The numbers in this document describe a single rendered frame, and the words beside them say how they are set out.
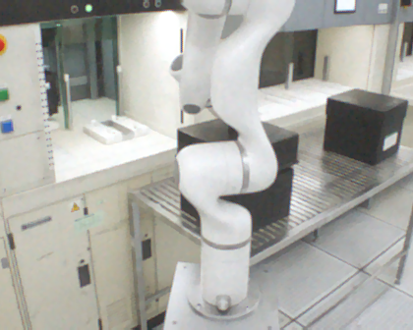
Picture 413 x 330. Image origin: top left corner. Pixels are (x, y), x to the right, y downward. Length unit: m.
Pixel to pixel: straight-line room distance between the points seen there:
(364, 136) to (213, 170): 1.21
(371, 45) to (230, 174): 2.07
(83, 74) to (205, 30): 1.53
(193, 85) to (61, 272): 0.93
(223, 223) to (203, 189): 0.10
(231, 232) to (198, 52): 0.45
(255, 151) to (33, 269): 1.01
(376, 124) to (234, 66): 1.22
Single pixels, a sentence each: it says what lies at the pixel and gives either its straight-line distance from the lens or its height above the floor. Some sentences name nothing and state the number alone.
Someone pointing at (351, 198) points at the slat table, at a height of 0.76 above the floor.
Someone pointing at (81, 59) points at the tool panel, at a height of 1.09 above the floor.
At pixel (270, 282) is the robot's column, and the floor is 0.76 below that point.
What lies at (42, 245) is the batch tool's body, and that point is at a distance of 1.69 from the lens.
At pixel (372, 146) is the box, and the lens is 2.07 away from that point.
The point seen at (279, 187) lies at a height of 0.89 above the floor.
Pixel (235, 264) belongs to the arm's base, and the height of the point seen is 0.90.
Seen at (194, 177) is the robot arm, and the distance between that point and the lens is 0.96.
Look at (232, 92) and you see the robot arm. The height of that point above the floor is 1.32.
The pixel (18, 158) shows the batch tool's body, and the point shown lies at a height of 0.99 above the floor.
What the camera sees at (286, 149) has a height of 1.02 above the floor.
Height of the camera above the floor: 1.55
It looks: 23 degrees down
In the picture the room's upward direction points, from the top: 1 degrees clockwise
